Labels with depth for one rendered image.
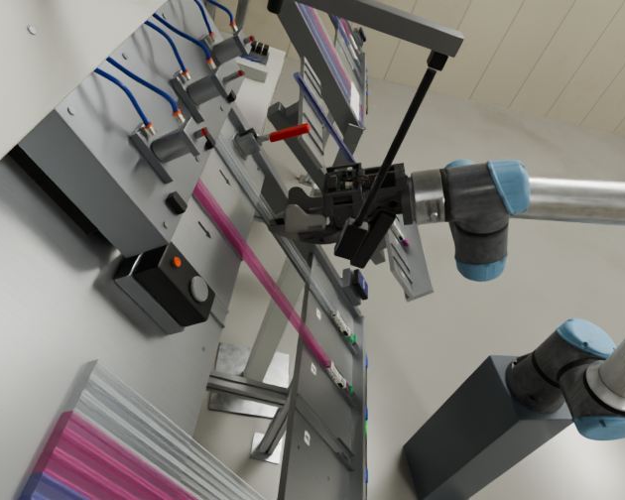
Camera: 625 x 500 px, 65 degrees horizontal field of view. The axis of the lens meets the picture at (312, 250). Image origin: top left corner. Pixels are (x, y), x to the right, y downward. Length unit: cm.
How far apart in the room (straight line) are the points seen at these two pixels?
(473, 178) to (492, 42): 368
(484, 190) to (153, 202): 43
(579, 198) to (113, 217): 73
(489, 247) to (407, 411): 120
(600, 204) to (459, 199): 32
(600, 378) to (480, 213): 56
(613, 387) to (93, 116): 101
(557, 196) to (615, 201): 10
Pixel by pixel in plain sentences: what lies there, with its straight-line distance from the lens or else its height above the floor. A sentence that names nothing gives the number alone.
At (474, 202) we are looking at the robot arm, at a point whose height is 113.
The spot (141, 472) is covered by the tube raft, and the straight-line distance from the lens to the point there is 43.
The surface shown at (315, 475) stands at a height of 80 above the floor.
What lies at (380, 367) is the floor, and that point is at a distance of 191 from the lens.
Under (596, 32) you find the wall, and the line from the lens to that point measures 478.
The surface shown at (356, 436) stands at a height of 73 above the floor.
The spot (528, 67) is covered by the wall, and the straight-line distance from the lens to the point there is 461.
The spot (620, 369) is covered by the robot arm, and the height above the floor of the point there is 85.
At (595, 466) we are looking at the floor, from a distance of 224.
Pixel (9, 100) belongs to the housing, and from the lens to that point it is 33.
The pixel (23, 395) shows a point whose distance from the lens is 38.
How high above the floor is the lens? 145
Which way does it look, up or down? 41 degrees down
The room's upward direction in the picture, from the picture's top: 23 degrees clockwise
